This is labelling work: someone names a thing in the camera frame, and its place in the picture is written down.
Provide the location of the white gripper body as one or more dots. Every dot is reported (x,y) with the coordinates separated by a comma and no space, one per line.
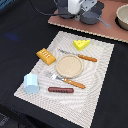
(74,6)

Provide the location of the grey frying pan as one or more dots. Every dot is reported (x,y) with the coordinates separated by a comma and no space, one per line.
(93,17)

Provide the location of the yellow toy cheese wedge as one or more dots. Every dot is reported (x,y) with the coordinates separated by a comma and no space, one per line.
(80,44)

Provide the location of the orange toy bread loaf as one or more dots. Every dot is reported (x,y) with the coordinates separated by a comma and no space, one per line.
(46,56)

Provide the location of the red-brown toy sausage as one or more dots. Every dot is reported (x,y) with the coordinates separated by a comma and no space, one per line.
(60,90)

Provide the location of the light blue milk carton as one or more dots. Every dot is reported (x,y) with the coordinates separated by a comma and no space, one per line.
(31,84)

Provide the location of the grey cooking pot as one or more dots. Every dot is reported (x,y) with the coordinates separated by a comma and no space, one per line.
(62,6)

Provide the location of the beige bowl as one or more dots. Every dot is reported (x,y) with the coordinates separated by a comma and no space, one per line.
(122,15)

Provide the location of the round wooden plate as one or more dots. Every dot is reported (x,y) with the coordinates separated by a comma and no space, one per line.
(69,66)

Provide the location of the beige woven placemat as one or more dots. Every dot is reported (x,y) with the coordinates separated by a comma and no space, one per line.
(70,110)

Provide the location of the orange-handled toy knife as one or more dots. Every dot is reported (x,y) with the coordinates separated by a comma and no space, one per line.
(80,56)

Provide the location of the orange-handled toy fork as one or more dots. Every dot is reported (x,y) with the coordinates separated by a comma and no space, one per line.
(68,81)

